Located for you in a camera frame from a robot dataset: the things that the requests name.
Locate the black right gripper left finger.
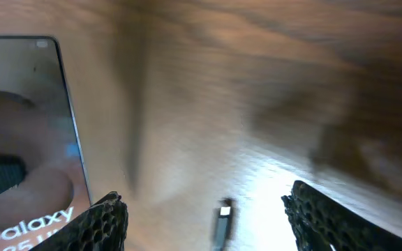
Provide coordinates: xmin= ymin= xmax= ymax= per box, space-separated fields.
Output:
xmin=31 ymin=191 xmax=128 ymax=251

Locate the black USB charging cable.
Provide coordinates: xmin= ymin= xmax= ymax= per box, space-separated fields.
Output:
xmin=211 ymin=197 xmax=235 ymax=251

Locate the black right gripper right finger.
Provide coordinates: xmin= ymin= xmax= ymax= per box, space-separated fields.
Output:
xmin=281 ymin=180 xmax=402 ymax=251

